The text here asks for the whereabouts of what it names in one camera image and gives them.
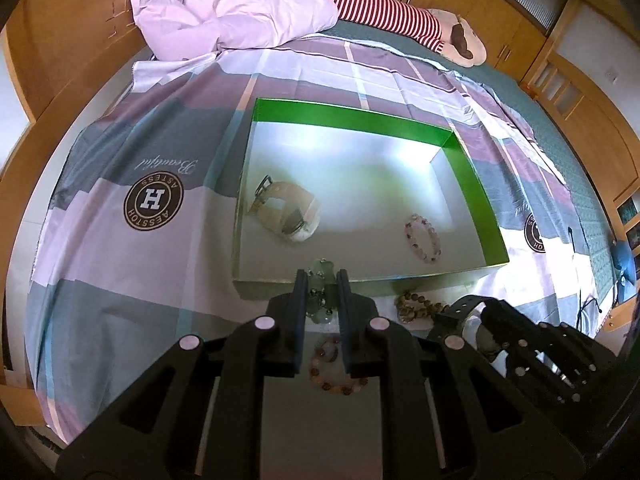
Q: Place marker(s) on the blue round object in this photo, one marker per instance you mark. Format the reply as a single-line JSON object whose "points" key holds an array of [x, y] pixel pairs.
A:
{"points": [[625, 260]]}

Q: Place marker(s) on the cream white wristwatch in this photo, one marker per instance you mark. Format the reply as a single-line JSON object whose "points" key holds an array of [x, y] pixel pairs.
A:
{"points": [[295, 195]]}

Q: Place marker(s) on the white wall socket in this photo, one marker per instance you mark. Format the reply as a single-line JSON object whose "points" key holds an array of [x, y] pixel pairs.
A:
{"points": [[612, 76]]}

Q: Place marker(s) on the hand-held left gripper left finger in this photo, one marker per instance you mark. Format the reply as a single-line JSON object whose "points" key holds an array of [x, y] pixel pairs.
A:
{"points": [[300, 305]]}

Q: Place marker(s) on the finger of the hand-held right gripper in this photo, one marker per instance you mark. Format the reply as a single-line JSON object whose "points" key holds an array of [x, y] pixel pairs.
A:
{"points": [[505, 325], [580, 360]]}

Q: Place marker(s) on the red striped plush toy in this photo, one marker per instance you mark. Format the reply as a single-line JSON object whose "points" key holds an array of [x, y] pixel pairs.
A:
{"points": [[390, 10]]}

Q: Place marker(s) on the black wristband watch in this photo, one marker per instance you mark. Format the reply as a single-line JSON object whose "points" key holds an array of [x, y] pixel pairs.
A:
{"points": [[457, 307]]}

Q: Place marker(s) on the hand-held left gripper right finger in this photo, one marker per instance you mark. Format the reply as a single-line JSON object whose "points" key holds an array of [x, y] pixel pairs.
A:
{"points": [[344, 305]]}

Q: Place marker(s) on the green cardboard box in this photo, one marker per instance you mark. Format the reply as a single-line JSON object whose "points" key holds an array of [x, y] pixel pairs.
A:
{"points": [[350, 120]]}

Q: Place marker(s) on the plaid bedsheet with round logos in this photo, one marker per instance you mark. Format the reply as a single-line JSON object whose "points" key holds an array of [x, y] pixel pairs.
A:
{"points": [[150, 260]]}

